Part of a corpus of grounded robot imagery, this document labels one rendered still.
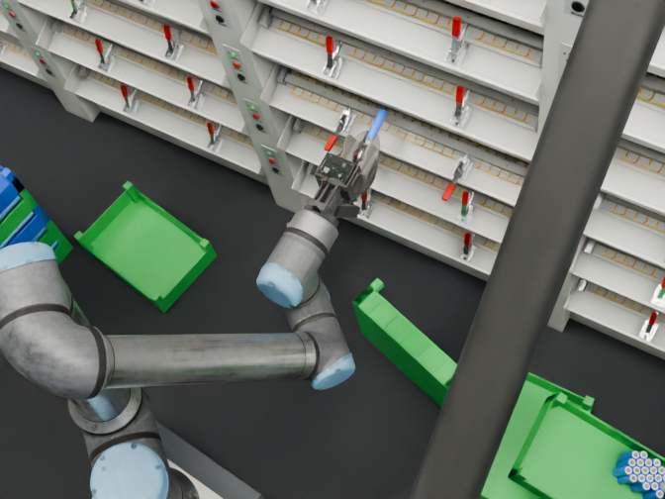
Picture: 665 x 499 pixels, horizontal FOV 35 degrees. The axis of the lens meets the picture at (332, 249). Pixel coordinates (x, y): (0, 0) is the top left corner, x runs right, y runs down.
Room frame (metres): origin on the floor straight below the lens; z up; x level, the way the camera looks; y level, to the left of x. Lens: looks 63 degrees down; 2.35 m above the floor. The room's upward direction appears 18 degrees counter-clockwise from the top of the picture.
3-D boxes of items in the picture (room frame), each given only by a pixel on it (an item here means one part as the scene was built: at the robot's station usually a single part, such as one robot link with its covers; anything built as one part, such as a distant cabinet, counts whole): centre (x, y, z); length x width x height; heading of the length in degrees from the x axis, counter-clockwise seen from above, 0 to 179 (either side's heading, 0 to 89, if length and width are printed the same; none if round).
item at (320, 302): (0.87, 0.08, 0.50); 0.12 x 0.09 x 0.12; 4
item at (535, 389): (0.59, -0.27, 0.04); 0.30 x 0.20 x 0.08; 135
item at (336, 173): (1.00, -0.03, 0.63); 0.12 x 0.08 x 0.09; 135
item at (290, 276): (0.88, 0.08, 0.61); 0.12 x 0.09 x 0.10; 135
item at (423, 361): (0.85, -0.11, 0.10); 0.30 x 0.08 x 0.20; 28
